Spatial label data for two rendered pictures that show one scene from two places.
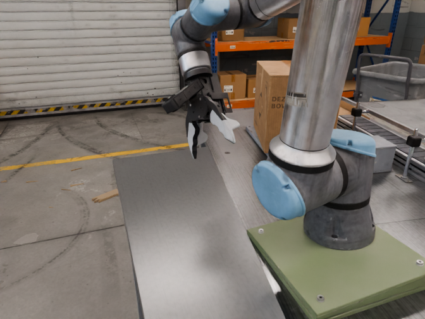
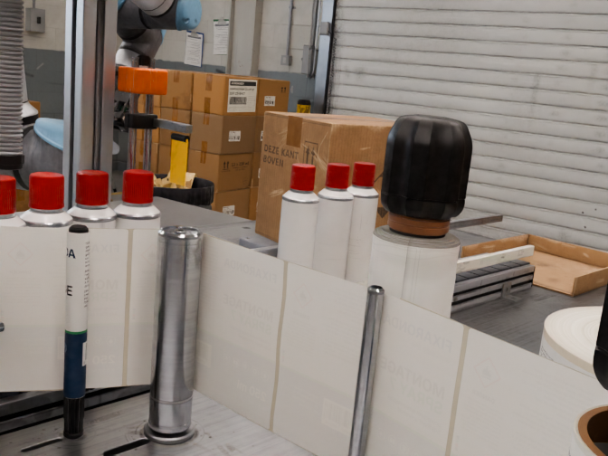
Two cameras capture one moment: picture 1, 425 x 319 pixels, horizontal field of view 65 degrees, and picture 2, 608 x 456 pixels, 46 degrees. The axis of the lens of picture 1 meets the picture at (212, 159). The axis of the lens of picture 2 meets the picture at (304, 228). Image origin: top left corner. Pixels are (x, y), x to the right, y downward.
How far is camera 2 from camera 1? 1.52 m
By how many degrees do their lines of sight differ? 53
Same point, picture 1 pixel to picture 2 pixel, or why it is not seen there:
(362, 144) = (39, 124)
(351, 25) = not seen: outside the picture
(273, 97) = (265, 145)
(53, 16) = (504, 93)
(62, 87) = (481, 209)
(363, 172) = (38, 158)
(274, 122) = (265, 185)
